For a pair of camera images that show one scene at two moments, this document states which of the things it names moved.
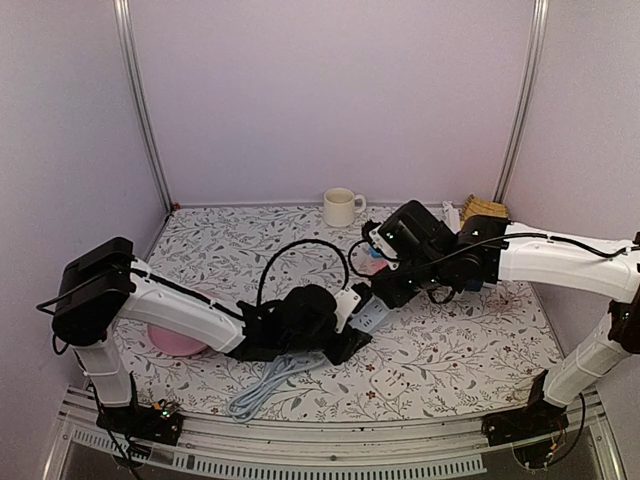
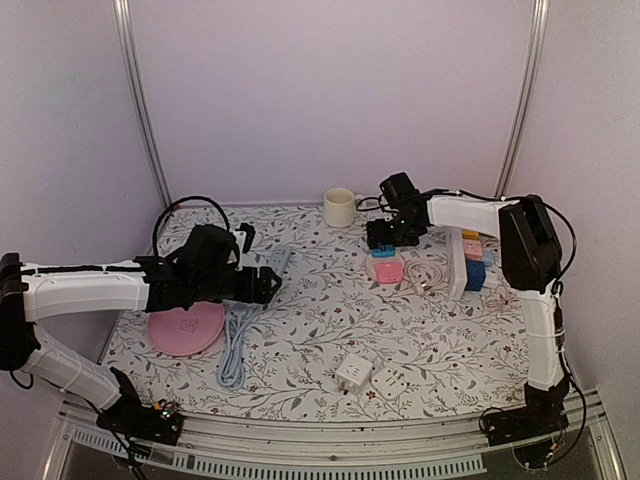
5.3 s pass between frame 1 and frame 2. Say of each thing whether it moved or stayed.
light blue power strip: moved
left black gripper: moved
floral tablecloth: stayed
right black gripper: moved
